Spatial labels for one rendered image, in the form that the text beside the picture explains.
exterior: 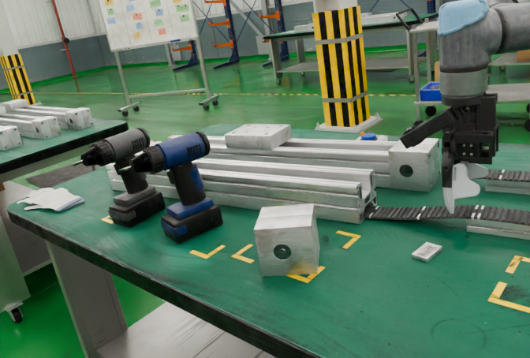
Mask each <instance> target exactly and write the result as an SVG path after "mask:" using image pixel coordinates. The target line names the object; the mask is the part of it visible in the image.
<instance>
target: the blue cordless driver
mask: <svg viewBox="0 0 530 358"><path fill-rule="evenodd" d="M210 149H211V147H210V142H209V140H208V138H207V136H206V135H205V134H204V133H203V132H201V131H198V132H191V133H189V134H186V135H183V136H179V137H176V138H173V139H171V140H166V141H163V142H161V143H158V144H156V145H155V146H150V147H146V148H144V149H143V152H142V153H141V154H139V155H137V156H136V157H135V158H133V159H131V160H130V162H129V165H130V166H127V167H125V168H122V169H120V170H119V172H120V173H121V172H124V171H126V170H132V172H134V173H147V172H149V173H151V174H155V173H159V172H162V171H163V170H165V171H166V170H169V171H168V172H166V173H167V176H168V178H169V180H170V183H171V184H172V185H173V184H175V187H176V190H177V193H178V195H179V197H180V200H181V202H179V203H175V204H174V205H171V206H169V207H167V208H166V210H167V214H165V215H163V216H162V217H161V220H160V222H161V226H162V228H163V229H164V232H165V234H166V235H167V236H168V237H169V238H170V239H172V240H173V241H175V242H176V243H178V244H181V243H183V242H185V241H187V240H190V239H192V238H194V237H196V236H199V235H200V234H202V233H206V232H207V231H209V230H211V229H214V228H216V227H218V226H220V225H222V224H223V221H222V214H221V210H220V207H219V205H217V204H215V203H213V200H212V199H210V198H208V197H206V195H205V192H204V190H203V188H204V183H203V180H202V178H201V176H200V172H199V170H198V168H197V165H196V164H194V163H192V161H195V160H197V159H200V158H202V157H204V156H206V155H208V154H209V151H210Z"/></svg>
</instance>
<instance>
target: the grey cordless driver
mask: <svg viewBox="0 0 530 358"><path fill-rule="evenodd" d="M150 142H151V140H150V136H149V135H148V133H147V131H146V130H145V129H143V128H141V127H139V128H136V129H131V130H129V131H126V132H122V133H120V134H117V135H115V136H112V137H109V138H106V139H104V140H102V141H99V142H97V143H95V144H92V146H91V148H90V149H89V150H88V151H86V152H84V153H83V154H82V155H81V160H80V161H78V162H75V163H73V166H76V165H79V164H81V163H83V164H84V165H85V166H96V165H99V166H106V165H108V164H111V163H114V162H115V164H114V168H115V170H116V172H117V175H121V178H122V180H123V182H124V185H125V187H126V190H127V192H124V193H122V194H121V195H118V196H115V197H114V204H113V205H110V206H109V210H108V212H109V216H110V217H111V218H112V221H113V223H114V224H118V225H120V226H125V227H128V228H129V227H132V226H134V225H136V224H138V223H139V222H142V221H143V220H145V219H147V218H149V217H151V216H152V215H154V214H156V213H158V212H160V211H162V210H164V209H165V204H164V200H163V197H162V193H161V192H157V191H156V189H155V187H153V186H149V185H148V183H147V181H146V177H147V175H146V173H134V172H132V170H126V171H124V172H121V173H120V172H119V170H120V169H122V168H125V167H127V166H130V165H129V162H130V160H131V159H133V158H135V157H136V156H135V154H137V153H139V152H141V151H143V149H144V148H146V147H149V146H150Z"/></svg>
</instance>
